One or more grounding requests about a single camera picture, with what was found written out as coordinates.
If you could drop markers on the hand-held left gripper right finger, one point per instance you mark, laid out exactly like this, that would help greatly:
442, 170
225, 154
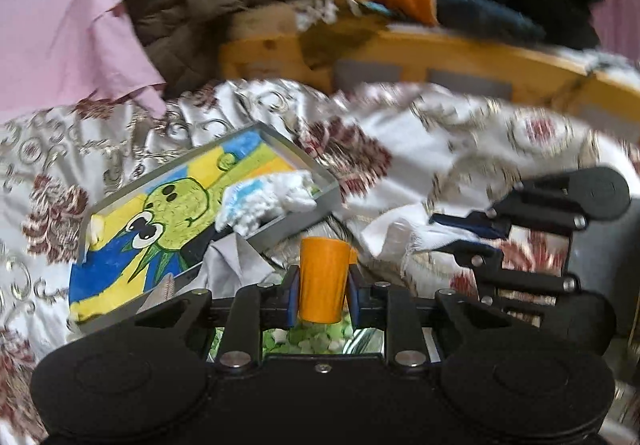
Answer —
353, 297

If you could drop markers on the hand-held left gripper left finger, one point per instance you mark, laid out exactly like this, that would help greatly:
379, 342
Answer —
291, 297

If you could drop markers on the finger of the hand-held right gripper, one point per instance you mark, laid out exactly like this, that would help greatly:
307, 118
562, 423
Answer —
487, 257
472, 225

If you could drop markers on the orange plastic cup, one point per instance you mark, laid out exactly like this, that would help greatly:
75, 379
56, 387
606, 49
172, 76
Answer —
322, 275

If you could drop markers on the grey tray with dinosaur print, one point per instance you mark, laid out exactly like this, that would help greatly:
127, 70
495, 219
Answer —
165, 205

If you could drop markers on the bag of green candies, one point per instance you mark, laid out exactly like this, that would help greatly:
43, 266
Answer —
310, 342

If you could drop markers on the grey face mask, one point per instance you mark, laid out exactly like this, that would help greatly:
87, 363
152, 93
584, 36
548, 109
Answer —
235, 265

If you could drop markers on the floral satin blanket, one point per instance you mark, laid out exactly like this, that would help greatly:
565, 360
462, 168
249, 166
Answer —
450, 140

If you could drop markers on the blue jeans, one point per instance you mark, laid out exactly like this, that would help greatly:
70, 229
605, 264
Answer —
480, 10

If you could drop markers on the brown printed cloth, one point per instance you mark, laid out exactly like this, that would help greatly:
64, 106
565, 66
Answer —
340, 32

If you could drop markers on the pink bed sheet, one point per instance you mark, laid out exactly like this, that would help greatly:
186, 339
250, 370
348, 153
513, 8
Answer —
60, 15

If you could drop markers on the wooden bed frame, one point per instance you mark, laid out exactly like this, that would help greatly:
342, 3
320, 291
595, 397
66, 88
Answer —
450, 55

